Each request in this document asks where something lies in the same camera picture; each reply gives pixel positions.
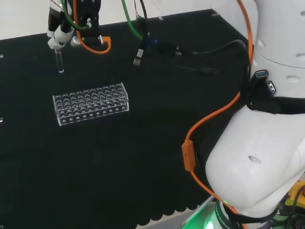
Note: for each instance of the black bench cloth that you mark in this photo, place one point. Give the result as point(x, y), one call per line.
point(107, 133)

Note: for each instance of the clear glass test tube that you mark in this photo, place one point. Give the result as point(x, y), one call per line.
point(59, 60)

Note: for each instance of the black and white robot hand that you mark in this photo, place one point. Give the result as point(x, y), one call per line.
point(62, 28)

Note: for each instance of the clear plastic test tube rack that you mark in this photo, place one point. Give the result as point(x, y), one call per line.
point(90, 102)

